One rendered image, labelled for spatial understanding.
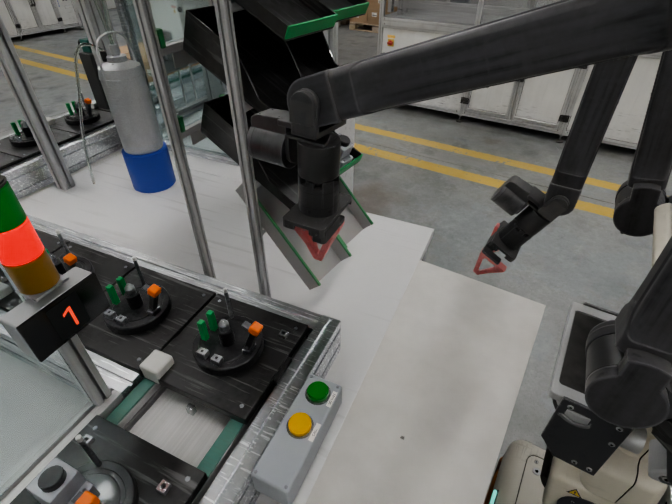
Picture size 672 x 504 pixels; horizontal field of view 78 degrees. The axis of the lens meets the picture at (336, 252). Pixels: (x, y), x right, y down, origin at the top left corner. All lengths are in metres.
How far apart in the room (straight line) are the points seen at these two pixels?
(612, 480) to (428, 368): 0.38
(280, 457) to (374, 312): 0.47
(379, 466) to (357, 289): 0.47
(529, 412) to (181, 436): 1.56
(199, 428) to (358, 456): 0.30
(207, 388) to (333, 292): 0.45
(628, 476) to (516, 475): 0.67
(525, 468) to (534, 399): 0.57
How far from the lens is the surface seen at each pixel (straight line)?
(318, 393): 0.81
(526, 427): 2.04
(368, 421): 0.91
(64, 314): 0.71
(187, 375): 0.88
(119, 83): 1.57
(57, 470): 0.70
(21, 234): 0.64
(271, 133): 0.57
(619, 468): 0.97
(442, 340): 1.06
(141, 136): 1.62
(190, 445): 0.86
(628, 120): 4.57
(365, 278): 1.18
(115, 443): 0.85
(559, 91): 4.53
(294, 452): 0.77
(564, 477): 1.02
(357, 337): 1.03
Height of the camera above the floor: 1.65
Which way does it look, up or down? 38 degrees down
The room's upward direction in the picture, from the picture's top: straight up
